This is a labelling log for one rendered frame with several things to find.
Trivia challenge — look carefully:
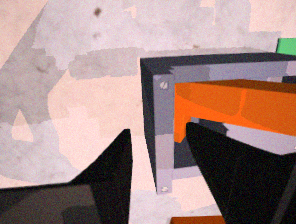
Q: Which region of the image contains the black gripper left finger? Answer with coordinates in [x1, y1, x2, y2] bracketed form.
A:
[0, 129, 133, 224]

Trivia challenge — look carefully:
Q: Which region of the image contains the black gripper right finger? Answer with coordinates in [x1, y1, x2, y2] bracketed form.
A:
[186, 122, 296, 224]

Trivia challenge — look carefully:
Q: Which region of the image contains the orange l-shaped part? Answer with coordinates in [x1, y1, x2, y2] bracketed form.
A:
[174, 79, 296, 143]

